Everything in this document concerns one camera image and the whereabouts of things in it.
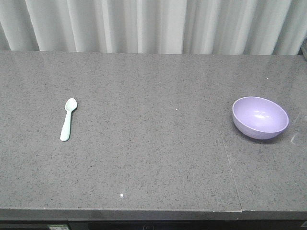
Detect purple plastic bowl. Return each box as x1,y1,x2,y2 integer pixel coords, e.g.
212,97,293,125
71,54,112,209
232,96,289,140

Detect mint green plastic spoon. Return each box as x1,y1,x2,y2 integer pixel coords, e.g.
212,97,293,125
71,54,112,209
60,98,77,142

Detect white pleated curtain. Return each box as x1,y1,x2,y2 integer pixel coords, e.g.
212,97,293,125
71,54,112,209
0,0,307,55

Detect grey stone countertop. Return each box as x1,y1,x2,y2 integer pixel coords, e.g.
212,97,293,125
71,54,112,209
0,51,307,221

